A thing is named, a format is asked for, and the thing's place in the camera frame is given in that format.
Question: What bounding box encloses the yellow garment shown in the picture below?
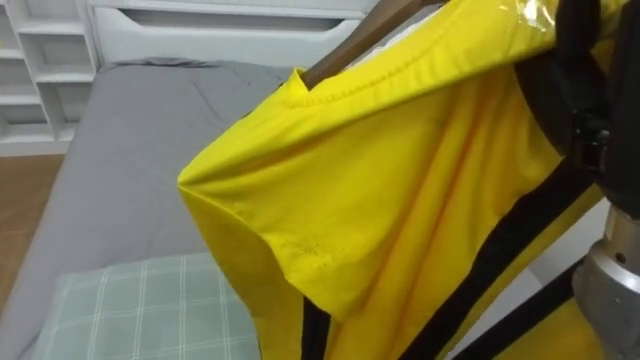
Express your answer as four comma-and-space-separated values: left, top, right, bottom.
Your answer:
177, 0, 629, 360

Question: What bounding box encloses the white shelf unit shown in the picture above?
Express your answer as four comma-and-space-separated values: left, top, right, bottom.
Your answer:
0, 0, 100, 158

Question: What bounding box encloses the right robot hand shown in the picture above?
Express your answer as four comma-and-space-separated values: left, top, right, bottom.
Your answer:
513, 0, 640, 220

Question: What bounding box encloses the brown wooden clothes hanger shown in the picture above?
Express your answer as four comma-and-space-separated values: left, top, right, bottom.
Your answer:
299, 0, 447, 92

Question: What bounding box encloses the white drawer cabinet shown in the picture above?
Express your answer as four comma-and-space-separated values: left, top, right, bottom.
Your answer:
85, 0, 382, 70

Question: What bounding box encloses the grey bed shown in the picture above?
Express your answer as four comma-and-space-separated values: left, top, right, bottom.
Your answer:
0, 56, 301, 360

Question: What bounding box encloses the green checked pillow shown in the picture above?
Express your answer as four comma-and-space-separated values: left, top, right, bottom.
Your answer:
30, 251, 262, 360

